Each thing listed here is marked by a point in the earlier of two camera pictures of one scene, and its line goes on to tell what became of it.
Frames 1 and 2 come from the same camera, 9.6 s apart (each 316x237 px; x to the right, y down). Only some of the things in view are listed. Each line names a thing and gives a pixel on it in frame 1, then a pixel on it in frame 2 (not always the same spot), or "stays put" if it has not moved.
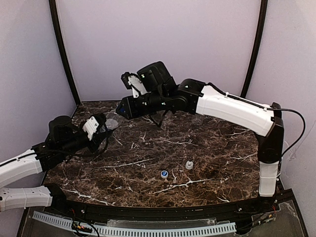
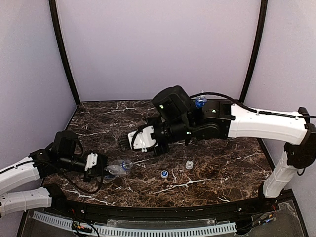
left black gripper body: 100,136 -> 100,168
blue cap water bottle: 112,120 -> 117,167
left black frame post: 63,56 stays put
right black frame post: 263,6 stays put
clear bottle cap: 189,165 stays put
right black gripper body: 133,107 -> 160,150
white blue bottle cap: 164,174 stays put
